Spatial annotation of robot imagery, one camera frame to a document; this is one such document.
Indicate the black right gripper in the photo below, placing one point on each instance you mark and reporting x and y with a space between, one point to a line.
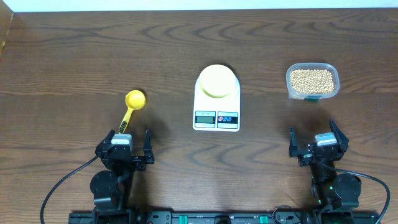
305 155

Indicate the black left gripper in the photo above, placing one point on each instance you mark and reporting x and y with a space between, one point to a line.
138 165

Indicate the yellow measuring scoop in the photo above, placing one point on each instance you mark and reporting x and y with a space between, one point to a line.
135 100

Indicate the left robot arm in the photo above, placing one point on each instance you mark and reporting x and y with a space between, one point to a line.
109 186

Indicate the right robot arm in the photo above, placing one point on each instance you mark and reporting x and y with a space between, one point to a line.
338 194

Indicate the white digital kitchen scale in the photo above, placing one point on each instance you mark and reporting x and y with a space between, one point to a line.
217 114

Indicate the pale yellow bowl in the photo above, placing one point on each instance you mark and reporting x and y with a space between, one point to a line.
217 81

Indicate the clear plastic container of soybeans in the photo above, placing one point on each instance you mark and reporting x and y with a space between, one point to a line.
312 81

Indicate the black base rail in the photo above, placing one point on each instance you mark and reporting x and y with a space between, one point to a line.
165 217

